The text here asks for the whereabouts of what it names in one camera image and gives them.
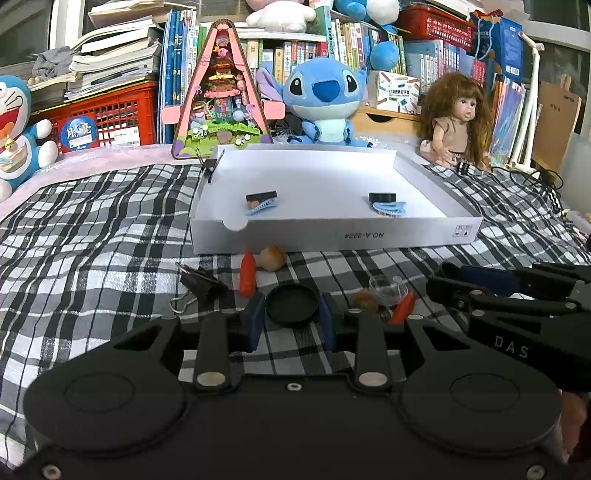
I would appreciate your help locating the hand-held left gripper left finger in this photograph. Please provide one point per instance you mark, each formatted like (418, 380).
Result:
(256, 321)

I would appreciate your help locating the clear plastic cup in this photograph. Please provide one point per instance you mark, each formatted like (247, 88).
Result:
(388, 287)

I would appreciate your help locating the grey cloth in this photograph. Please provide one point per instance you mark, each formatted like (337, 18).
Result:
(53, 62)

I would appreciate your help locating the red plastic crate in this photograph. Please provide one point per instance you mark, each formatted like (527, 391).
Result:
(115, 115)

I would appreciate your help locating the wooden drawer box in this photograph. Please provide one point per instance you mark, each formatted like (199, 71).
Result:
(383, 122)

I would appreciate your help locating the row of colourful books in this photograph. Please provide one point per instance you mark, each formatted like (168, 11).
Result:
(286, 55)

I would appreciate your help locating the blue cat robot plush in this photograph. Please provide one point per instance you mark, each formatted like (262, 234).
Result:
(16, 134)

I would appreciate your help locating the large black binder clip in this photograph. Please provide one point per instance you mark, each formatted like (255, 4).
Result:
(203, 284)

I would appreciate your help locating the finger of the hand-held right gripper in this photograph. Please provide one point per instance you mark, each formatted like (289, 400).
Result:
(568, 273)
(489, 280)

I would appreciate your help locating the red plastic basket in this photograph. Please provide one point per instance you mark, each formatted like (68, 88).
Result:
(436, 23)

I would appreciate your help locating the triangular pink toy house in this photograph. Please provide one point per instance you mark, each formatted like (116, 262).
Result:
(221, 106)

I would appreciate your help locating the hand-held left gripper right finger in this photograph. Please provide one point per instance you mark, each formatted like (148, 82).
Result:
(328, 321)

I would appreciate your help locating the black white plaid blanket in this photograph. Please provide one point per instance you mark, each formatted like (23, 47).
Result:
(92, 230)

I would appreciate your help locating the white plush toy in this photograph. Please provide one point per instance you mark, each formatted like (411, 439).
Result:
(277, 14)

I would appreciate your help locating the white pipe stand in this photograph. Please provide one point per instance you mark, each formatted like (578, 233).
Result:
(531, 106)

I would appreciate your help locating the white printed carton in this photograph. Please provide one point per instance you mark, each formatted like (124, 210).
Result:
(398, 92)

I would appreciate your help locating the long-haired baby doll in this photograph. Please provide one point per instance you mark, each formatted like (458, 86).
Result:
(455, 115)

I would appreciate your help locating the person's right forearm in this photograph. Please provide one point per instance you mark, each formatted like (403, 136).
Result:
(577, 420)

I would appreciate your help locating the blue alien plush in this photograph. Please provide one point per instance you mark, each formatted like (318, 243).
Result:
(323, 97)

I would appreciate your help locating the brown cardboard sheet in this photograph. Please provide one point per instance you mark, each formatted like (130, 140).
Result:
(558, 124)

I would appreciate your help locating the leaning thin picture books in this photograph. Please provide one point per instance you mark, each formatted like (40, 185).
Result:
(508, 115)

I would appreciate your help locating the stack of books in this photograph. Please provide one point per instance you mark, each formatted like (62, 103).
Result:
(120, 55)

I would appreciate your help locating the plain blue hair claw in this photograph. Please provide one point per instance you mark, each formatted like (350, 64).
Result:
(390, 208)

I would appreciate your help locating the blue plush ball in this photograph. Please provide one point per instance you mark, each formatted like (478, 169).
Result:
(384, 55)

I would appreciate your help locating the small black binder clip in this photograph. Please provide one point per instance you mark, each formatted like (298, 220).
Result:
(210, 166)

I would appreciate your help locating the blue gift bag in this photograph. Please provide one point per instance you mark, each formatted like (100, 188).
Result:
(501, 46)

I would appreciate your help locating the white cardboard box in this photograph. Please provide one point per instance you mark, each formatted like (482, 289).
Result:
(323, 184)

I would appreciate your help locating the small black block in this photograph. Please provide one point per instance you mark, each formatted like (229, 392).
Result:
(261, 196)
(382, 197)

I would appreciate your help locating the blue hair claw orange beads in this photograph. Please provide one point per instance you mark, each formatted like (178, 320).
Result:
(262, 207)

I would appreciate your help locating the black round lid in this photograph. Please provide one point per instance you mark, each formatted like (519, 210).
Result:
(292, 304)

